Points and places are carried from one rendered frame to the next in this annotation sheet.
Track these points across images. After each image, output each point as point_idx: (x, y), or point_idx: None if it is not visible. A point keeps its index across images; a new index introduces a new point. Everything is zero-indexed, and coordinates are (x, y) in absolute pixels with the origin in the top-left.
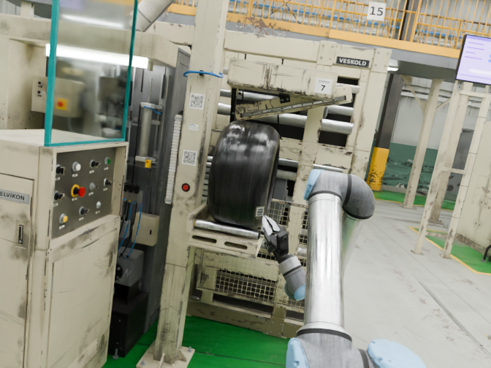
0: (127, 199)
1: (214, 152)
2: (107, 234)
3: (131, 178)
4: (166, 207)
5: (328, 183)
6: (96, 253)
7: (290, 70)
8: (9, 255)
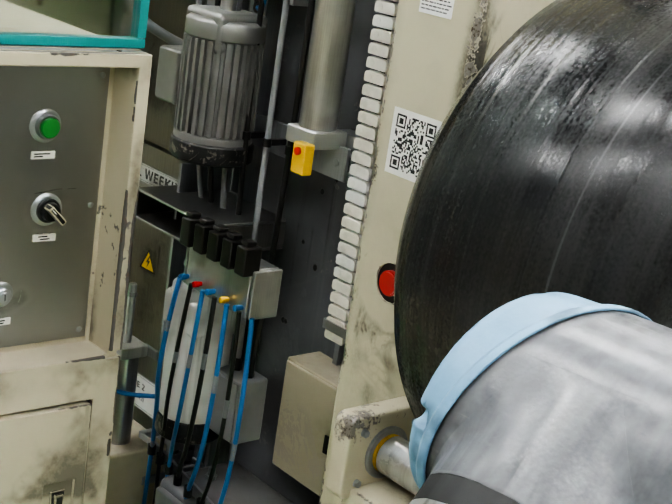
0: (220, 294)
1: (438, 130)
2: (19, 417)
3: (276, 213)
4: None
5: (538, 431)
6: None
7: None
8: None
